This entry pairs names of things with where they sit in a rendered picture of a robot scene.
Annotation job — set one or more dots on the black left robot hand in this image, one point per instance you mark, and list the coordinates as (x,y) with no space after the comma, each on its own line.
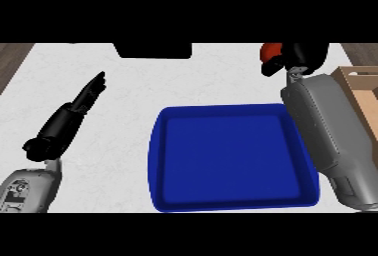
(61,126)

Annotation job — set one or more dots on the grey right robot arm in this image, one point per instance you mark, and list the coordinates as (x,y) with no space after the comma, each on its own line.
(326,133)

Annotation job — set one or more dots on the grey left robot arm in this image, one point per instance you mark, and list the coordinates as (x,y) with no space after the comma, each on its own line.
(27,190)

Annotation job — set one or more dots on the red bell pepper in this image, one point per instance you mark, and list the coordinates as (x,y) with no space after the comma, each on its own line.
(270,50)

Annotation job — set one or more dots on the blue tray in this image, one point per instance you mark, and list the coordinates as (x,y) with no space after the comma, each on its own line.
(229,156)

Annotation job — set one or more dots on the cardboard box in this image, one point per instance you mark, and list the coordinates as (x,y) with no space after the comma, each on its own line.
(363,95)

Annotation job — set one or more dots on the black appliance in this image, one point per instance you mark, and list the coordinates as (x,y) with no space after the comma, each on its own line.
(154,50)

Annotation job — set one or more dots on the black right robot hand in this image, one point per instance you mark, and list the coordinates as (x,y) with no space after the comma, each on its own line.
(303,55)

